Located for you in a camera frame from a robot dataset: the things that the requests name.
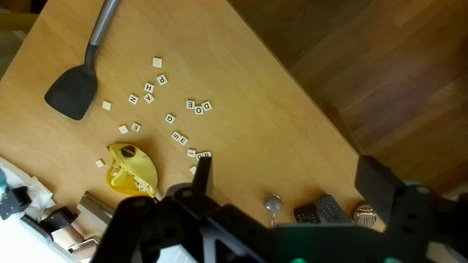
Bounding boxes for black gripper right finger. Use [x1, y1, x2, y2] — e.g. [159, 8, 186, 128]
[354, 156, 404, 219]

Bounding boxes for black spatula grey handle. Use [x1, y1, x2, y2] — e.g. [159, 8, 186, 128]
[44, 0, 120, 119]

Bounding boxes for white letter tile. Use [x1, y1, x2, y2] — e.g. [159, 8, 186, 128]
[156, 73, 168, 86]
[130, 121, 142, 133]
[118, 124, 129, 134]
[152, 57, 164, 68]
[101, 100, 113, 111]
[127, 93, 139, 105]
[202, 100, 214, 111]
[164, 112, 177, 124]
[95, 159, 105, 168]
[186, 99, 196, 109]
[143, 81, 155, 93]
[171, 130, 181, 141]

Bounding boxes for metal spoon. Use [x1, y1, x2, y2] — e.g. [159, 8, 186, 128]
[263, 194, 282, 226]

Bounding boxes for yellow tape dispenser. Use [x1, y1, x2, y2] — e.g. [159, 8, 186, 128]
[105, 143, 158, 197]

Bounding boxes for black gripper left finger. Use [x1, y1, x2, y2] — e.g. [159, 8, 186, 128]
[192, 156, 212, 195]

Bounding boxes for black remote control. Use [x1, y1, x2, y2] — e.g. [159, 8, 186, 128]
[294, 194, 351, 223]

